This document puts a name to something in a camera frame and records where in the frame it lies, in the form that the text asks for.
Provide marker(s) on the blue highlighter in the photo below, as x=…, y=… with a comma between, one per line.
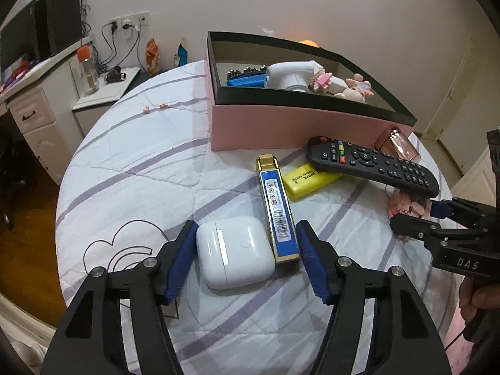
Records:
x=246, y=82

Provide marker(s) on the blue and gold lighter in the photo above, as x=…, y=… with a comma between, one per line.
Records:
x=277, y=211

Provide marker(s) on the white earbuds case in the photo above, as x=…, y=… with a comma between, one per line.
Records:
x=234, y=254

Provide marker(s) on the pig doll figure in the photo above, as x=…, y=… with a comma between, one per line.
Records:
x=355, y=91

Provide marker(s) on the black monitor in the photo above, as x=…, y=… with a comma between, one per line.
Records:
x=17, y=39

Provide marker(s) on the pink box with black rim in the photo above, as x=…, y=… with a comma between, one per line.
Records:
x=273, y=129

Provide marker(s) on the small black device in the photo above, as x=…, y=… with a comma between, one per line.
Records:
x=115, y=76

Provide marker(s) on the black remote control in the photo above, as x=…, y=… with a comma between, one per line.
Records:
x=371, y=164

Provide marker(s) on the pink and white block toy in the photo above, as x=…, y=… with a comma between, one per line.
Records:
x=322, y=80

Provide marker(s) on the pink pillow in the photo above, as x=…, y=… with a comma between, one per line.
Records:
x=455, y=351

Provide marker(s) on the yellow highlighter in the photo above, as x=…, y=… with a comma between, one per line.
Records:
x=308, y=179

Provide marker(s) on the blue and white snack bag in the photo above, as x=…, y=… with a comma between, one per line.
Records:
x=181, y=52

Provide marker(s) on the black hair clip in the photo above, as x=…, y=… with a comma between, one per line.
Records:
x=238, y=73

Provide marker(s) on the white cabinet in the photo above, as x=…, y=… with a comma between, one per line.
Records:
x=472, y=172

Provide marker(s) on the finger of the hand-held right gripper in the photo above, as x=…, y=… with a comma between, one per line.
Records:
x=414, y=228
x=439, y=208

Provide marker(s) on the white door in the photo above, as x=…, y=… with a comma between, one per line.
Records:
x=457, y=97

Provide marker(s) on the white side table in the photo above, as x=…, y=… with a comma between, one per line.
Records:
x=101, y=95

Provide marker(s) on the orange octopus plush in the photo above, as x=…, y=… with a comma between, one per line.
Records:
x=308, y=43

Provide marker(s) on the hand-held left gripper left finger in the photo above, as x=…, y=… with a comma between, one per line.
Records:
x=179, y=261

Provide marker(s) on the water bottle with orange cap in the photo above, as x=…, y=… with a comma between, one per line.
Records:
x=88, y=74

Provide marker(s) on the black computer tower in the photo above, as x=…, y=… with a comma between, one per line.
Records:
x=58, y=19

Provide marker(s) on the round table striped cloth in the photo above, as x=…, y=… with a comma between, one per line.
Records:
x=156, y=172

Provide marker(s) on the white plug adapter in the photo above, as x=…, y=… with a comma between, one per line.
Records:
x=289, y=74

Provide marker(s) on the white desk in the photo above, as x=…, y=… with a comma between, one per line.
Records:
x=39, y=132

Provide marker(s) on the orange snack bag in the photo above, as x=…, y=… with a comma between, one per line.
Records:
x=153, y=56

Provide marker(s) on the person's right hand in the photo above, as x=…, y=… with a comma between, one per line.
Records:
x=480, y=297

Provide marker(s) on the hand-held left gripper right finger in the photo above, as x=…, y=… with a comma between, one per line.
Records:
x=312, y=261

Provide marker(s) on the white wall sockets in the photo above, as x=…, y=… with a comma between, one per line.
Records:
x=129, y=21

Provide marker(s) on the rose gold cup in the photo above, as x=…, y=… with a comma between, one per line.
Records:
x=398, y=144

